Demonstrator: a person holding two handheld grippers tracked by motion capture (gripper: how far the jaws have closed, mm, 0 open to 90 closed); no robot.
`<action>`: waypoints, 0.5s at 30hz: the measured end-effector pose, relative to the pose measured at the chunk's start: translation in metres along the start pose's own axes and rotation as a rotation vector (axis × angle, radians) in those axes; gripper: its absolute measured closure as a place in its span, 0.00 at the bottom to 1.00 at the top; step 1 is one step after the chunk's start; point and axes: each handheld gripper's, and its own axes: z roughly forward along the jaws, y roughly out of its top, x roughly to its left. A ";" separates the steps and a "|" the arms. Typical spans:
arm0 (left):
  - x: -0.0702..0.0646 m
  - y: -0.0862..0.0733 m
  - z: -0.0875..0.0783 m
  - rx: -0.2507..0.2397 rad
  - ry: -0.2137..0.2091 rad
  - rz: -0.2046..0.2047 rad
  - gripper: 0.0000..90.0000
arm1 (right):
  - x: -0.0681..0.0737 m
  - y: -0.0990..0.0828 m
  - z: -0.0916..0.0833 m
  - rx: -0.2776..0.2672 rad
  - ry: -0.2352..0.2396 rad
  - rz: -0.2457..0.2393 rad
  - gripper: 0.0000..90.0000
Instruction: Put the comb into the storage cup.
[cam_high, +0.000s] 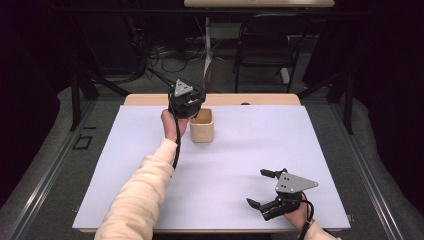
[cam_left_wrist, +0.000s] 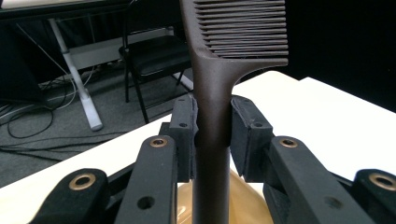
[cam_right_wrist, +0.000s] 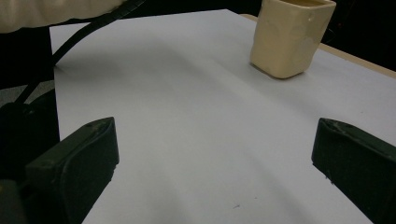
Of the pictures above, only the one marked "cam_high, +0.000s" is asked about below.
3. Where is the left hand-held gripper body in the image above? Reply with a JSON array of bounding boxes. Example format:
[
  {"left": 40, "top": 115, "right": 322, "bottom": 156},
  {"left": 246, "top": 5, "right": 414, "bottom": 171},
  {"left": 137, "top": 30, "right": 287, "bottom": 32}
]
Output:
[{"left": 168, "top": 79, "right": 200, "bottom": 119}]

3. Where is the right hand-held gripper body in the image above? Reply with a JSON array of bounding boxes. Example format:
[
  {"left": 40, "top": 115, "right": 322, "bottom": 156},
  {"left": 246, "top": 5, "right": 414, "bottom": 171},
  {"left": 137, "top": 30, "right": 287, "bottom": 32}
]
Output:
[{"left": 259, "top": 168, "right": 319, "bottom": 222}]

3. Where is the beige square cup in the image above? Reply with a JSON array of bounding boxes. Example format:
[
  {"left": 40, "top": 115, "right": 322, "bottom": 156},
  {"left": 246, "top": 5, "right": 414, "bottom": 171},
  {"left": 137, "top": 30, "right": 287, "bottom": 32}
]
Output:
[{"left": 189, "top": 107, "right": 215, "bottom": 144}]

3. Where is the person's left hand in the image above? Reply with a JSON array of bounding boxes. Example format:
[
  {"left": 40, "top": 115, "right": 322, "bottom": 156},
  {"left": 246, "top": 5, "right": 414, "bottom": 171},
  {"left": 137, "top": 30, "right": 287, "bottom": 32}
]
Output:
[{"left": 160, "top": 109, "right": 190, "bottom": 144}]

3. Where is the person's right hand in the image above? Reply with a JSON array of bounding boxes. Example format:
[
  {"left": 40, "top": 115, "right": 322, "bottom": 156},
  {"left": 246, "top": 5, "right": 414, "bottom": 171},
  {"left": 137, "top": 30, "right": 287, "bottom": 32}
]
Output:
[{"left": 283, "top": 196, "right": 314, "bottom": 231}]

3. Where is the white table mat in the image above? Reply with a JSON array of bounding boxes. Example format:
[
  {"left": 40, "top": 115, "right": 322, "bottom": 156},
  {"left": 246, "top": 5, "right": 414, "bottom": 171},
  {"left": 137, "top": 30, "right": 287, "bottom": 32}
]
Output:
[{"left": 72, "top": 104, "right": 351, "bottom": 231}]

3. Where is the wooden table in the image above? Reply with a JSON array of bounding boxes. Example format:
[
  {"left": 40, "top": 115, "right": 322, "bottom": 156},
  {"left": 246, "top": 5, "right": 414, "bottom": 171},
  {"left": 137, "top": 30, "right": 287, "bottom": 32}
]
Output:
[{"left": 79, "top": 93, "right": 352, "bottom": 234}]

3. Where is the white-legged desk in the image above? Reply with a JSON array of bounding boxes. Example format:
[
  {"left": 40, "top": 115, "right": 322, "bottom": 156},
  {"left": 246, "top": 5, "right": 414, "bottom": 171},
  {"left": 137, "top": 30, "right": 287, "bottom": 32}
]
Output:
[{"left": 183, "top": 0, "right": 336, "bottom": 85}]

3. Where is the black chair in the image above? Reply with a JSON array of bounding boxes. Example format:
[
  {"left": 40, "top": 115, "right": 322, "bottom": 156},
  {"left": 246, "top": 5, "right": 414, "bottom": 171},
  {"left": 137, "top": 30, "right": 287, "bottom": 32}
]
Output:
[{"left": 232, "top": 13, "right": 313, "bottom": 94}]

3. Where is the black metal stand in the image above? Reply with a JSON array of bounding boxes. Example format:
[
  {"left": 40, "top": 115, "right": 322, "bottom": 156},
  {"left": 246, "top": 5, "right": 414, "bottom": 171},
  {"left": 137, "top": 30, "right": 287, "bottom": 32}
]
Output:
[
  {"left": 296, "top": 66, "right": 356, "bottom": 136},
  {"left": 68, "top": 19, "right": 132, "bottom": 133}
]

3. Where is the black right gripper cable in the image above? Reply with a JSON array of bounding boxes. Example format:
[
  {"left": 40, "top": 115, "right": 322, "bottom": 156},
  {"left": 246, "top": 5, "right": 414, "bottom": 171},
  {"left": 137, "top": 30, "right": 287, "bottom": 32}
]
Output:
[{"left": 298, "top": 192, "right": 316, "bottom": 240}]

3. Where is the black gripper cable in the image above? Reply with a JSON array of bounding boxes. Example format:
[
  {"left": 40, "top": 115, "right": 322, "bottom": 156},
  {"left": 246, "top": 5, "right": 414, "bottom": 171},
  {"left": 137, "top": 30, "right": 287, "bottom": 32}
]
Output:
[
  {"left": 298, "top": 192, "right": 316, "bottom": 240},
  {"left": 171, "top": 116, "right": 183, "bottom": 172}
]

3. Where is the bundle of floor cables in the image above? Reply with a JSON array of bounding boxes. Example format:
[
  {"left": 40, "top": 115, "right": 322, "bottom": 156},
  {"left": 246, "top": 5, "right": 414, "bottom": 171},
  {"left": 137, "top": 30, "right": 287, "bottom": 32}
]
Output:
[{"left": 133, "top": 16, "right": 221, "bottom": 94}]

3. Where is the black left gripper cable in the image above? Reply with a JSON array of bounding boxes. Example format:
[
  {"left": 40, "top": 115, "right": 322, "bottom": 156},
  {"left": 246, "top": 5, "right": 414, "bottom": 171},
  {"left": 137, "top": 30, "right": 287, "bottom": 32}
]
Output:
[{"left": 171, "top": 116, "right": 183, "bottom": 172}]

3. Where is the metal floor rail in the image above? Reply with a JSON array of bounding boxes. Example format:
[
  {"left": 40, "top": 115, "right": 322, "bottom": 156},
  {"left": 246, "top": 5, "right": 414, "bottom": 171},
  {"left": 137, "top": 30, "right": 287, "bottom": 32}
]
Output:
[
  {"left": 328, "top": 99, "right": 406, "bottom": 240},
  {"left": 0, "top": 99, "right": 98, "bottom": 240}
]

